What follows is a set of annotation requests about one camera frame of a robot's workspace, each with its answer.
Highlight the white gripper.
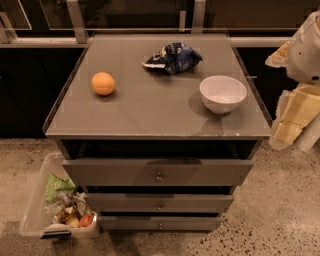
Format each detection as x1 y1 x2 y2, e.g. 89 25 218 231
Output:
265 11 320 150

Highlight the grey top drawer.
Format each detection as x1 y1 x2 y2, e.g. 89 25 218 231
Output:
62 158 253 186

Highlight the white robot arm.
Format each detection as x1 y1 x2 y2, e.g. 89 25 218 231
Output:
265 10 320 152

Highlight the grey drawer cabinet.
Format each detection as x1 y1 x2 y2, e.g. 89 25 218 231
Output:
44 38 269 218

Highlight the grey middle drawer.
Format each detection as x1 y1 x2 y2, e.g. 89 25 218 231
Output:
85 193 233 213

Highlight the white ceramic bowl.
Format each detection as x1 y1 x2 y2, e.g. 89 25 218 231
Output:
199 75 247 114

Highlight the blue crumpled chip bag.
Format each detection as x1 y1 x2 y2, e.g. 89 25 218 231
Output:
143 42 203 75

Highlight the orange fruit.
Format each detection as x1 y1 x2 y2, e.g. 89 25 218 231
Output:
91 72 115 96

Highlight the red apple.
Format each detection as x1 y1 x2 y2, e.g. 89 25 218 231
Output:
79 214 94 227

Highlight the green snack packet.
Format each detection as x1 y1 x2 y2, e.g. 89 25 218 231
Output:
45 173 76 204

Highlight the yellow food item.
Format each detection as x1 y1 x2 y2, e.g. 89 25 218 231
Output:
65 215 79 228

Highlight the clear plastic bin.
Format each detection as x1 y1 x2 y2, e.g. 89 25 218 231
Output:
19 152 99 239

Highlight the metal railing frame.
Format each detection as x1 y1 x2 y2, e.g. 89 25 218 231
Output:
0 0 320 47

